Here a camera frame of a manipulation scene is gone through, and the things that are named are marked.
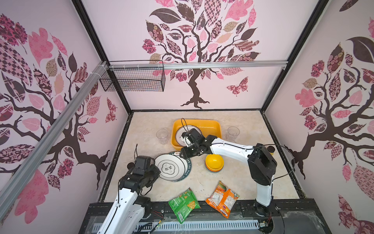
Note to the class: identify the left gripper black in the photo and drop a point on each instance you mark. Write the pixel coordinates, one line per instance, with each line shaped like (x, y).
(157, 173)

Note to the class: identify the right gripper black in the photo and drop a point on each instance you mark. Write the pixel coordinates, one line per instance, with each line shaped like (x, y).
(186, 155)

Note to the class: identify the white plate green flower outline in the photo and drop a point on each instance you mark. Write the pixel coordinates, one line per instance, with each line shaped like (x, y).
(172, 168)

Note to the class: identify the plate with red characters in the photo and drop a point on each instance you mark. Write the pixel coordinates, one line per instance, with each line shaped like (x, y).
(183, 129)

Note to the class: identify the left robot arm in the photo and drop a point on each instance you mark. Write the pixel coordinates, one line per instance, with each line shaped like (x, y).
(129, 206)

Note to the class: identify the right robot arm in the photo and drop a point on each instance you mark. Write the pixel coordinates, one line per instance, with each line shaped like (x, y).
(261, 163)

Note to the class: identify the yellow plastic bin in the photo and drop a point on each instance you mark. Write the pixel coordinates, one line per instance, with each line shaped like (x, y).
(207, 127)

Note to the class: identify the yellow stacked bowls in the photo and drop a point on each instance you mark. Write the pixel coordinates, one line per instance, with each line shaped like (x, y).
(214, 163)

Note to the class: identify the plate with green rim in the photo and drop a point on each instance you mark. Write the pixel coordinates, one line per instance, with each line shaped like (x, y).
(187, 164)

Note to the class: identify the clear cup back right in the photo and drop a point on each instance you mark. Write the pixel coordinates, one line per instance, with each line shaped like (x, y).
(232, 133)

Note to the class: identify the clear cup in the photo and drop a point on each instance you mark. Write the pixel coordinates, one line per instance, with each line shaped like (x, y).
(232, 133)
(162, 136)

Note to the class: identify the clear cup left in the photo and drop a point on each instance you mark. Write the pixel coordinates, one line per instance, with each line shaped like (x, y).
(162, 136)

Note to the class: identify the green snack bag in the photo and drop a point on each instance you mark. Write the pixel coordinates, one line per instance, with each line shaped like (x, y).
(184, 204)

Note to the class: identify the orange snack bag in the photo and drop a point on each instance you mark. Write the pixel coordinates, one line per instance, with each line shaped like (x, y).
(223, 199)

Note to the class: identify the yellow juice bottle black cap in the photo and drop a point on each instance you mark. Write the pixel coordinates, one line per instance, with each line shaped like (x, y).
(271, 149)

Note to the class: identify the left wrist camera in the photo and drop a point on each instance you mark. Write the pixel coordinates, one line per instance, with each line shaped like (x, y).
(143, 162)

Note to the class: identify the white slotted cable duct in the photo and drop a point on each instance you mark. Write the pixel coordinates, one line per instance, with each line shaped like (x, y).
(213, 225)

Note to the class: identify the black wire basket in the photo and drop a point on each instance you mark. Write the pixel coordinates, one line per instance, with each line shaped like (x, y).
(134, 76)

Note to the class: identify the aluminium rail back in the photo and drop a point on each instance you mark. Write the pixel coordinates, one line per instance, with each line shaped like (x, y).
(201, 65)

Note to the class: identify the aluminium rail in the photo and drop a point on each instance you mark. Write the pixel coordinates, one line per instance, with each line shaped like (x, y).
(22, 176)
(201, 65)

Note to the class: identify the aluminium rail left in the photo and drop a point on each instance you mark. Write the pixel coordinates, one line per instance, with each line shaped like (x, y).
(22, 176)

